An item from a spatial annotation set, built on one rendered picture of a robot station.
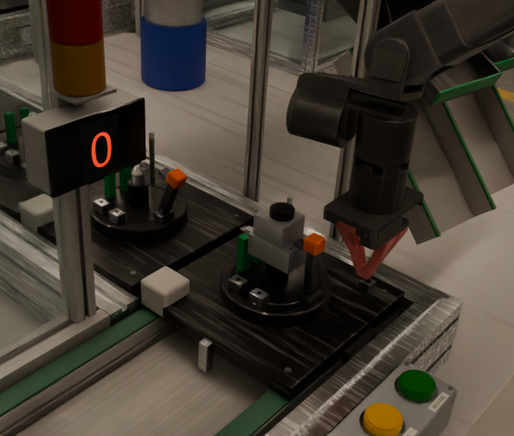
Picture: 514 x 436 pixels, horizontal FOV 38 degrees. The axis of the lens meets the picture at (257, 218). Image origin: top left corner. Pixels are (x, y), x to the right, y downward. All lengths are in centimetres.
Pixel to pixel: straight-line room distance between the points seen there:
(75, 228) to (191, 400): 24
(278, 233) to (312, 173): 60
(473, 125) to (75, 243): 67
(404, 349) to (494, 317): 28
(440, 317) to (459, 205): 21
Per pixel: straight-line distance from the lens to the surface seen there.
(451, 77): 102
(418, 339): 93
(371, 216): 76
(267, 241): 88
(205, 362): 88
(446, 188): 111
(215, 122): 164
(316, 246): 85
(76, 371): 88
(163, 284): 92
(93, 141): 75
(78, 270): 87
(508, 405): 103
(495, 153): 125
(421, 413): 84
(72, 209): 82
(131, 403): 87
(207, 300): 92
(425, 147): 111
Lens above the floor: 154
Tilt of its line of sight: 32 degrees down
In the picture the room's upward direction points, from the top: 4 degrees clockwise
